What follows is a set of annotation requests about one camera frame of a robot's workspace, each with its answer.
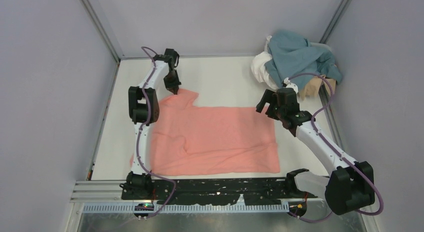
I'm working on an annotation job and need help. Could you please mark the pink t-shirt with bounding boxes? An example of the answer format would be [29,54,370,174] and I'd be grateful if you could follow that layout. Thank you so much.
[148,89,280,176]

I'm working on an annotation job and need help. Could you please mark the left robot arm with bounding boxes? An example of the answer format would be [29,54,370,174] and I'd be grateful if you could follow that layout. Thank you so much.
[124,46,181,200]

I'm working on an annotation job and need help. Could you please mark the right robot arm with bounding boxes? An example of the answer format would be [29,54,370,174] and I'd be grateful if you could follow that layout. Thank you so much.
[256,87,384,215]

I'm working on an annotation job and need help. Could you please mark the white t-shirt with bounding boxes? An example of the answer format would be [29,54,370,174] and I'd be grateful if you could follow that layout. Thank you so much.
[250,35,279,90]

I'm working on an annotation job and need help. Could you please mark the beige t-shirt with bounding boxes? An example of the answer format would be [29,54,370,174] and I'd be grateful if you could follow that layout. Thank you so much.
[298,75,337,100]

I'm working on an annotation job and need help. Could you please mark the blue t-shirt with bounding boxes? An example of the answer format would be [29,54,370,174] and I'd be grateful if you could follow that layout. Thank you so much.
[264,30,343,90]

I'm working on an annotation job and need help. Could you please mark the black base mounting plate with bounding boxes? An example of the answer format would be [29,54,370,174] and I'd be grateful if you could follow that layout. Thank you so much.
[119,175,314,206]

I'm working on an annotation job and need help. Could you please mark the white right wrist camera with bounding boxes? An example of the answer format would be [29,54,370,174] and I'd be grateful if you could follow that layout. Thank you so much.
[282,77,299,94]

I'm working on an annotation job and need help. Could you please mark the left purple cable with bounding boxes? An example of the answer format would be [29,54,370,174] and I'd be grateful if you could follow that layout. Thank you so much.
[135,46,177,219]

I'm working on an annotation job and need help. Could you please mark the purple cable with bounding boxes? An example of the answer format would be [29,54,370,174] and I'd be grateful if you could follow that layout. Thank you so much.
[135,46,177,219]
[283,73,385,223]

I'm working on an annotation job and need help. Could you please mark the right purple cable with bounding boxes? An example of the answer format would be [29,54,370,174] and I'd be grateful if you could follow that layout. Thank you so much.
[283,73,385,223]

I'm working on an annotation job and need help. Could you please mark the left aluminium corner post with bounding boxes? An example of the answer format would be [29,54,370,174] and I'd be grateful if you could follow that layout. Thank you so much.
[80,0,121,64]

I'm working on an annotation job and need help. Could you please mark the aluminium corner post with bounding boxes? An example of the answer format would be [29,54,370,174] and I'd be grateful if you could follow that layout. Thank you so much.
[319,0,352,44]
[80,0,121,64]

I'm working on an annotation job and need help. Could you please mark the right aluminium corner post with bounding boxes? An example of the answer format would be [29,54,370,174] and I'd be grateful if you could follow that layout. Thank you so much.
[319,0,352,44]

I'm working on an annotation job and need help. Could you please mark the white slotted cable duct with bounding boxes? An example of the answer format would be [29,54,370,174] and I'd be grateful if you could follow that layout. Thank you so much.
[82,201,289,214]

